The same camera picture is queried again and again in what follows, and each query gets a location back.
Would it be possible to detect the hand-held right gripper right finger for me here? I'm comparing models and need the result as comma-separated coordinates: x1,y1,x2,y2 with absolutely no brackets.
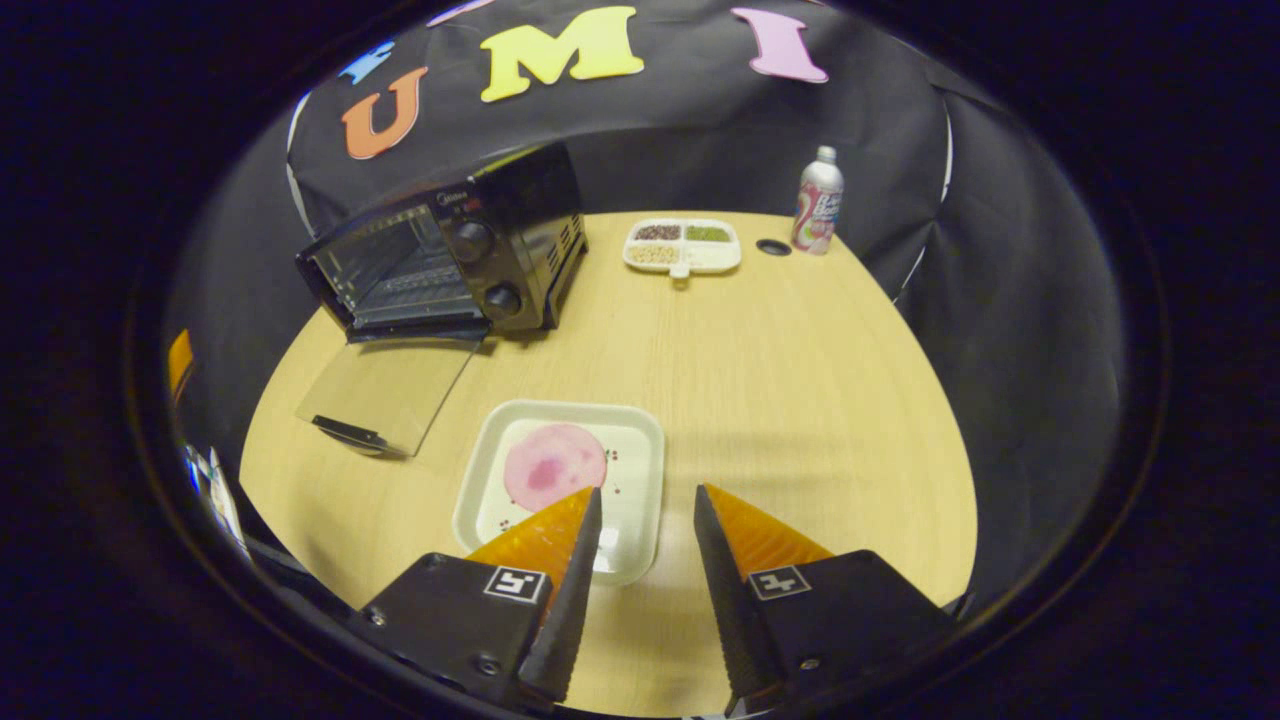
693,484,956,716

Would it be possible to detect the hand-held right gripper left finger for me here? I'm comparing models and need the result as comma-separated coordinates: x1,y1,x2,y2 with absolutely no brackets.
350,487,604,713

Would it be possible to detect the pink round food slice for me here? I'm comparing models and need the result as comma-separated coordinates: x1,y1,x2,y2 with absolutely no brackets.
503,423,608,513

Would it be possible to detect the white square plate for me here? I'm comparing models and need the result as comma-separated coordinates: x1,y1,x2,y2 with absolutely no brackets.
452,400,666,586

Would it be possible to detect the black electric oven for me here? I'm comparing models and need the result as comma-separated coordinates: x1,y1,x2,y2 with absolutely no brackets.
295,140,591,459

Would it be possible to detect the white divided snack tray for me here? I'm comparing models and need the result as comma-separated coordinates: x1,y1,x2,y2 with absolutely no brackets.
622,217,743,281

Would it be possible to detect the white and red spray can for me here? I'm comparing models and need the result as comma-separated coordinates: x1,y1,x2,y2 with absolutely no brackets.
791,146,845,256

